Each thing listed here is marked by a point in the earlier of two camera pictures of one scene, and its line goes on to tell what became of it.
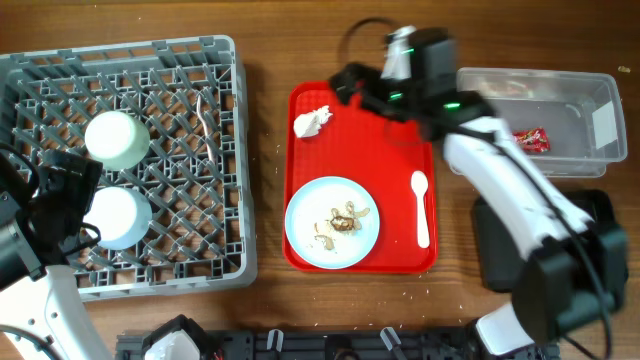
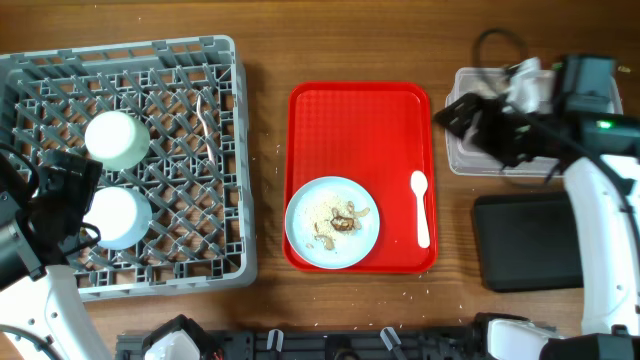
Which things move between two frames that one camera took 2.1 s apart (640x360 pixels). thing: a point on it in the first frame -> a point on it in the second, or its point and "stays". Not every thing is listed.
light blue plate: x=331 y=222 stays
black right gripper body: x=398 y=97 -> x=513 y=134
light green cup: x=118 y=139 stays
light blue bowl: x=122 y=216 stays
